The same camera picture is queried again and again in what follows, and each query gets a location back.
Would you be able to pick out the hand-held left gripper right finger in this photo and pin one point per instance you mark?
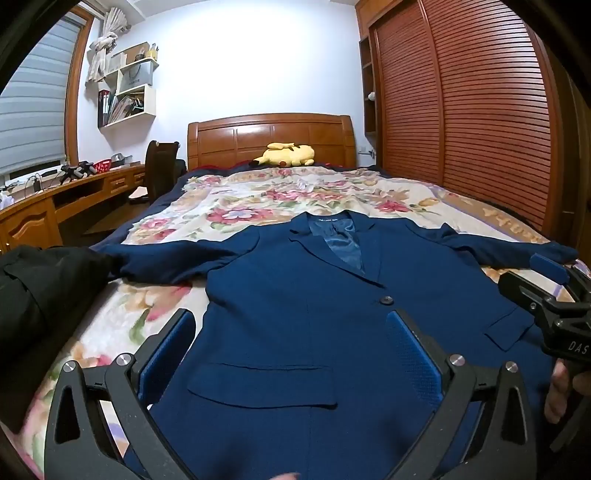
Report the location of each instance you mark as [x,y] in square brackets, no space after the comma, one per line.
[413,360]

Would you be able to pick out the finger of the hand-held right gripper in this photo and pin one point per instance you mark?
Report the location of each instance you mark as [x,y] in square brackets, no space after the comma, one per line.
[549,267]
[521,288]

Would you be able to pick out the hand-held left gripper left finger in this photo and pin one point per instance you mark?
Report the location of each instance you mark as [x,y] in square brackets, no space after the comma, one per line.
[168,357]

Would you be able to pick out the blue suit jacket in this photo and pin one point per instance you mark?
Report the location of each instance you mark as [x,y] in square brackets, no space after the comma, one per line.
[295,341]

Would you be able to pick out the person's right hand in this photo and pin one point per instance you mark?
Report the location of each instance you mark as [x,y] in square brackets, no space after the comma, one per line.
[557,392]

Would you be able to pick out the black cloth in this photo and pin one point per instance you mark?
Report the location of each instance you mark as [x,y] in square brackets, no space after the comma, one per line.
[41,295]

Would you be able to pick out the floral blanket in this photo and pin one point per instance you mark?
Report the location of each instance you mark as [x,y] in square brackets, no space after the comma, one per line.
[240,207]

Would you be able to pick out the wooden louvered wardrobe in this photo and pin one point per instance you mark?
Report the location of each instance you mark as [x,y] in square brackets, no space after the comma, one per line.
[466,110]

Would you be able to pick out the dark wooden chair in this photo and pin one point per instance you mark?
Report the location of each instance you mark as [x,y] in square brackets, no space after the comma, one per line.
[159,166]

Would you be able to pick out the wooden desk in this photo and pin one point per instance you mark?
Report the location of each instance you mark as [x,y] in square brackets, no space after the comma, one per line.
[32,217]

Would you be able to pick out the red basket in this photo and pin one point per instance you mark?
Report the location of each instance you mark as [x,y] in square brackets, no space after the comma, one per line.
[103,165]

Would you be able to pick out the black gadget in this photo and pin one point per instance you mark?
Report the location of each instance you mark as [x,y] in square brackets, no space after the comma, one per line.
[76,171]

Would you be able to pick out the black charger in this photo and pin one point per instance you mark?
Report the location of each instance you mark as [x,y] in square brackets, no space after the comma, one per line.
[36,183]

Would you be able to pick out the yellow plush toy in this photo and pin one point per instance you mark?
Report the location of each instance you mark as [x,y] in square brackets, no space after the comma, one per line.
[288,154]

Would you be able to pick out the wooden bed headboard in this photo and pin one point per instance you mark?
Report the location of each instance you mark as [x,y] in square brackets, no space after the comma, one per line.
[258,134]

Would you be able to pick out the stack of leaning magazines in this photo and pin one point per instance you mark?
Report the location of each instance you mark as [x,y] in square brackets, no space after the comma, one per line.
[129,107]

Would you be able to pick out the row of upright books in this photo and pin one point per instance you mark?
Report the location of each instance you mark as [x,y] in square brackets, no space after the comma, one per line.
[105,107]

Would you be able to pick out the grey paper bag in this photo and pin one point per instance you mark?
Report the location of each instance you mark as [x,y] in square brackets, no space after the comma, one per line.
[136,76]

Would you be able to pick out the grey window blind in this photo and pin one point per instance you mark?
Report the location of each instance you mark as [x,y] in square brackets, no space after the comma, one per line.
[32,106]

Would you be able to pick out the white wall shelf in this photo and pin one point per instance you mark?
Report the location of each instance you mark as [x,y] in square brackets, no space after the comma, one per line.
[150,99]

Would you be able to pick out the wooden window frame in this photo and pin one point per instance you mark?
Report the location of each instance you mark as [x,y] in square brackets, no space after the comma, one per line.
[77,87]

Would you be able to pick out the white hanging wall ornament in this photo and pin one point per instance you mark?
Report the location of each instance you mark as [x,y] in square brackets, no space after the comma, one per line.
[102,50]

